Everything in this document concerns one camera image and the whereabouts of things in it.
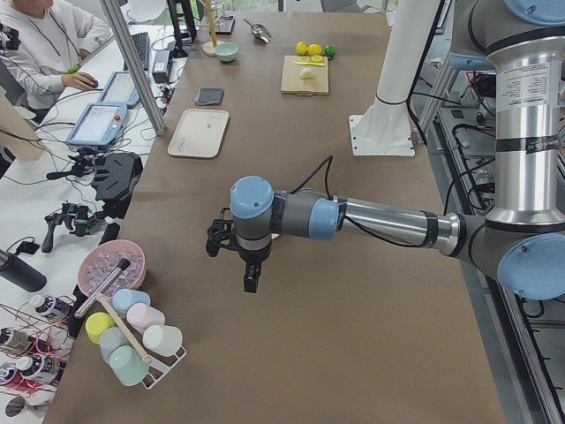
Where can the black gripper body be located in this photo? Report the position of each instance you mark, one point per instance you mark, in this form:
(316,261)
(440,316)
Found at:
(252,259)

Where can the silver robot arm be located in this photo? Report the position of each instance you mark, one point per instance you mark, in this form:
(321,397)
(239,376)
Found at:
(520,241)

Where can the whole lemon near lime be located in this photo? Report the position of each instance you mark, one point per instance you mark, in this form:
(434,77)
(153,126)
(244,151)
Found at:
(314,49)

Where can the green lime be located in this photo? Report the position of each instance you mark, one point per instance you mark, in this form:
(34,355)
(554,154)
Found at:
(330,51)

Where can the grey folded cloth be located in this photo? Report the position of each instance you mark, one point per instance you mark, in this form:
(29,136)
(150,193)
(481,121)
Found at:
(209,96)

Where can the far blue teach pendant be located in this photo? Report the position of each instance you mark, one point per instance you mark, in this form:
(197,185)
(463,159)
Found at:
(120,88)

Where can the yellow cup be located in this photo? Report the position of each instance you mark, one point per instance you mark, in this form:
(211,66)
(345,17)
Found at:
(96,324)

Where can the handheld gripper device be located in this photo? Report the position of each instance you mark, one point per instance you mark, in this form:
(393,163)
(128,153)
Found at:
(75,217)

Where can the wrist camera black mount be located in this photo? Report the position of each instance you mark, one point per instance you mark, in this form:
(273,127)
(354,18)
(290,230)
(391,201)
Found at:
(221,234)

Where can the black keyboard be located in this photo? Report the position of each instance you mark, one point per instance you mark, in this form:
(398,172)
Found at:
(141,42)

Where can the aluminium frame post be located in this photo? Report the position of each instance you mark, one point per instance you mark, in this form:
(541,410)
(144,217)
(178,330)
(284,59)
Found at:
(121,32)

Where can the near blue teach pendant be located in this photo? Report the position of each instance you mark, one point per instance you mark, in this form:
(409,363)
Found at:
(99,124)

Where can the seated person white hoodie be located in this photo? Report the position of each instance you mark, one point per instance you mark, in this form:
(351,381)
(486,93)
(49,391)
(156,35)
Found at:
(55,38)

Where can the blue teach pendant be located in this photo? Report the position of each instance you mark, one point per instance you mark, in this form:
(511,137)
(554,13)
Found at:
(120,88)
(99,124)

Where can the blue cup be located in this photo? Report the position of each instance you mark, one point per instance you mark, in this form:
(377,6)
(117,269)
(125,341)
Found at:
(124,299)

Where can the white steamed bun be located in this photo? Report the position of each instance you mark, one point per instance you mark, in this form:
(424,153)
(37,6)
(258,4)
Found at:
(306,73)

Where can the grey cup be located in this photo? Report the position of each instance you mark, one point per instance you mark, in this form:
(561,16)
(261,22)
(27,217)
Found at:
(111,339)

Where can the black thermos bottle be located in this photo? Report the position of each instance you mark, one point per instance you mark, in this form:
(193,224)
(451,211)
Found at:
(20,273)

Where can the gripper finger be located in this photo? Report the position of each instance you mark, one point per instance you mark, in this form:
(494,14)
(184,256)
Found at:
(252,277)

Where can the metal black-tipped muddler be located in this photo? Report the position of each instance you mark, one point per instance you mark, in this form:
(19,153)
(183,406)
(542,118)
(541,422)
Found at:
(116,272)

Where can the yellow plastic knife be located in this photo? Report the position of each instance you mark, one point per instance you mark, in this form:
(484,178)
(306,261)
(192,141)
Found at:
(302,63)

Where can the pink lilac cup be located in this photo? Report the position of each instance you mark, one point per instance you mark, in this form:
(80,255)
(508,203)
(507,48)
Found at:
(142,316)

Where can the wooden mug tree stand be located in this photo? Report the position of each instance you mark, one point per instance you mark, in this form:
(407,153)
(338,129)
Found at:
(209,47)

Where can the metal scoop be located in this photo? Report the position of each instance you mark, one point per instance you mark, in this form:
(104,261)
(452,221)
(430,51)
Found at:
(259,31)

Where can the mint cup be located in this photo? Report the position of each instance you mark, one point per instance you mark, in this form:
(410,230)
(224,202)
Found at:
(128,366)

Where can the mint green bowl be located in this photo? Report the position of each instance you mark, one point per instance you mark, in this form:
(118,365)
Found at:
(226,51)

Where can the pink bowl with ice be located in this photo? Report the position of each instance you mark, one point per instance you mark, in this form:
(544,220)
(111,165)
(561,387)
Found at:
(104,259)

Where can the black metal stand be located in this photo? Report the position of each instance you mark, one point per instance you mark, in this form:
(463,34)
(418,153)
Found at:
(115,178)

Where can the whole lemon far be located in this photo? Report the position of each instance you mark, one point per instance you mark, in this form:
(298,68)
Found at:
(301,48)

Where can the wooden cutting board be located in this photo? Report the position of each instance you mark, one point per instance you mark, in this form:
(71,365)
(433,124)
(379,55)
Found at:
(292,84)

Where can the white wire cup rack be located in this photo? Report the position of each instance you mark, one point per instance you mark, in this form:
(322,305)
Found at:
(159,369)

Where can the cream rabbit tray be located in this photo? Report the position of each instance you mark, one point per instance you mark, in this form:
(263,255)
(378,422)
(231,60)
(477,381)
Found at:
(199,133)

